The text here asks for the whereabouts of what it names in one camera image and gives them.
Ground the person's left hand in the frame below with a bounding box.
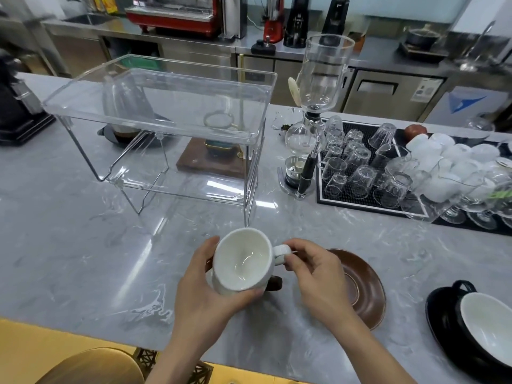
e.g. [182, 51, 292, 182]
[170, 235, 267, 348]

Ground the person's right hand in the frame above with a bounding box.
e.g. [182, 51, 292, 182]
[282, 238, 357, 332]

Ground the brown coffee cup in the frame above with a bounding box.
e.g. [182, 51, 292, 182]
[205, 267, 284, 294]

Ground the brown saucer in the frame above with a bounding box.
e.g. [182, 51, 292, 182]
[326, 248, 387, 332]

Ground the white coffee cup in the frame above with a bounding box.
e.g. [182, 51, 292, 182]
[211, 227, 293, 297]

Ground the black saucer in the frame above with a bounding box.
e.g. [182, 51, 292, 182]
[425, 286, 512, 384]

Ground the black coffee cup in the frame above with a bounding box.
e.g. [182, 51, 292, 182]
[452, 279, 512, 356]

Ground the clear acrylic two-tier shelf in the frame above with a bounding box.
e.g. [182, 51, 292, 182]
[42, 53, 279, 228]

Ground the person's left forearm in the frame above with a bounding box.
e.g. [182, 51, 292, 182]
[146, 335, 219, 384]

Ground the glass siphon coffee maker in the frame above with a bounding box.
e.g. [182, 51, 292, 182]
[277, 34, 356, 201]

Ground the red coffee grinder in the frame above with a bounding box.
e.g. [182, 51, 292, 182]
[262, 0, 285, 44]

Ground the white-bordered black bar mat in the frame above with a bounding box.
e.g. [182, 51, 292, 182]
[316, 120, 431, 219]

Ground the cluster of clear glass tumblers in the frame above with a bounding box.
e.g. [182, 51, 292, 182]
[319, 115, 421, 211]

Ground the tan wooden stool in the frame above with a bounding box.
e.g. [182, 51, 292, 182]
[36, 347, 145, 384]

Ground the small clear glass pitcher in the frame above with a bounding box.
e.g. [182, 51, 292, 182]
[370, 143, 413, 185]

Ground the long black bar mat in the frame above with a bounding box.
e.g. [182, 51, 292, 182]
[394, 127, 512, 237]

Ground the wooden brass pour-over stand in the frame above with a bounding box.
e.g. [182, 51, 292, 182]
[175, 55, 257, 180]

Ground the large clear glass pitcher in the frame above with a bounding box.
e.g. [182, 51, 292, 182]
[399, 170, 487, 225]

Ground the cluster of clear stemmed glasses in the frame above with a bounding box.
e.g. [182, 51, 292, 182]
[439, 171, 512, 230]

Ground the red-brown clay teapot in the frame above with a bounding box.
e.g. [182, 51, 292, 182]
[403, 123, 428, 142]

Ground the cluster of white ceramic cups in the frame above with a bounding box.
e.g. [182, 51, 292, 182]
[406, 133, 512, 204]

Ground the stainless steel cabinet unit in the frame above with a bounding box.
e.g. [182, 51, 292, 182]
[42, 13, 512, 124]

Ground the bamboo stirring paddle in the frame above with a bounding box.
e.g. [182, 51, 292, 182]
[287, 77, 303, 107]

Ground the yellow flower green stem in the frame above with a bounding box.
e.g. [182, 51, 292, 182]
[487, 183, 512, 204]

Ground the steel gooseneck kettle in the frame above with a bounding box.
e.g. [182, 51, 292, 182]
[102, 71, 157, 139]

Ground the white appliance blue logo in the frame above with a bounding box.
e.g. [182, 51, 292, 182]
[423, 85, 511, 129]

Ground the large clear wine glass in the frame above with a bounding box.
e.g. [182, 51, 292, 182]
[466, 115, 497, 132]

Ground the black tamping station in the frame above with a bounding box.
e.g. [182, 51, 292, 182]
[251, 35, 277, 57]

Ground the small wooden box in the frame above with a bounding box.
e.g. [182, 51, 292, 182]
[348, 31, 367, 52]

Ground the black induction cooker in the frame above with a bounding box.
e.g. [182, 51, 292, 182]
[398, 42, 449, 65]

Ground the black grinder clear hopper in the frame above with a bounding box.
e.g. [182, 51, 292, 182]
[283, 0, 311, 49]

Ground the black grinder with tray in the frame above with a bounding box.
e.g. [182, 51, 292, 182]
[0, 47, 57, 148]

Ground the black cooking pot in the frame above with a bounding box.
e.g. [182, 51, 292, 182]
[403, 23, 443, 51]

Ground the black grinder dark hopper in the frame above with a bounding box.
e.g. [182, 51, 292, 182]
[321, 0, 356, 36]

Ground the red espresso machine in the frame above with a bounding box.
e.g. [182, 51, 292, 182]
[125, 0, 223, 39]

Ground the steel water boiler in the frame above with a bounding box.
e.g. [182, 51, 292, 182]
[219, 0, 249, 41]

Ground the steel sink faucet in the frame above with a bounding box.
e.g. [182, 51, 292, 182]
[459, 20, 497, 73]

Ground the black metal lattice frame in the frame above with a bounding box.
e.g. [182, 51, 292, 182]
[132, 347, 215, 384]

